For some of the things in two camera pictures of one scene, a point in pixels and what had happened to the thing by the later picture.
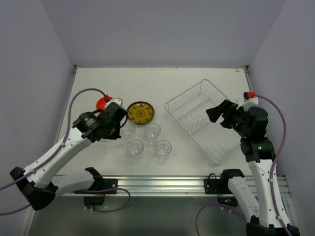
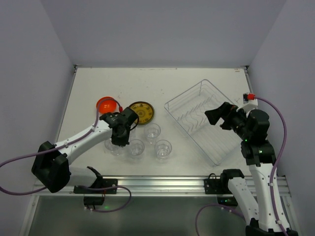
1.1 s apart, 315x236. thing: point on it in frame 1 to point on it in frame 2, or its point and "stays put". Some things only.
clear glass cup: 135,148 stays put
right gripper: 227,116 stays put
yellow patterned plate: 141,113 stays put
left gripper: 118,122 to 120,138
